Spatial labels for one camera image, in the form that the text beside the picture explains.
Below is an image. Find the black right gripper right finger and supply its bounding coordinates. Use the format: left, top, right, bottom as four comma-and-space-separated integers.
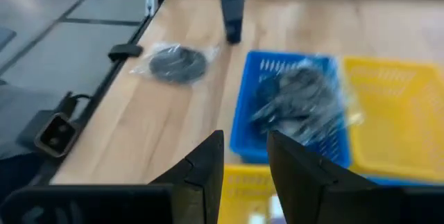
266, 130, 405, 224

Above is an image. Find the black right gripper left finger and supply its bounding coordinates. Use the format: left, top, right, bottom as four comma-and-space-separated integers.
148, 129, 225, 224

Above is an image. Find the bagged black cable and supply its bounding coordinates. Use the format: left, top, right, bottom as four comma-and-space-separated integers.
249, 57, 364, 147

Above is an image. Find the black round pad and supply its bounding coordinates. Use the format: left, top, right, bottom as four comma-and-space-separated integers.
130, 42, 219, 86

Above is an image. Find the navy blue squeeze tube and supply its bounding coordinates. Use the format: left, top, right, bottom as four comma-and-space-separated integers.
218, 0, 248, 44

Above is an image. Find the yellow plastic basket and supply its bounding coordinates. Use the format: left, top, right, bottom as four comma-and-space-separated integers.
341, 56, 444, 183
217, 164, 289, 224

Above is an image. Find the blue plastic basket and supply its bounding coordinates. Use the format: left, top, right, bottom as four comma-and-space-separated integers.
228, 50, 351, 169
364, 175, 444, 187

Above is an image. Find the black square plug housing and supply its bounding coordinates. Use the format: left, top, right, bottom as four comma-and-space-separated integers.
33, 112, 80, 158

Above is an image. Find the black frame clip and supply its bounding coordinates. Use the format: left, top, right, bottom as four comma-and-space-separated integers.
108, 43, 144, 62

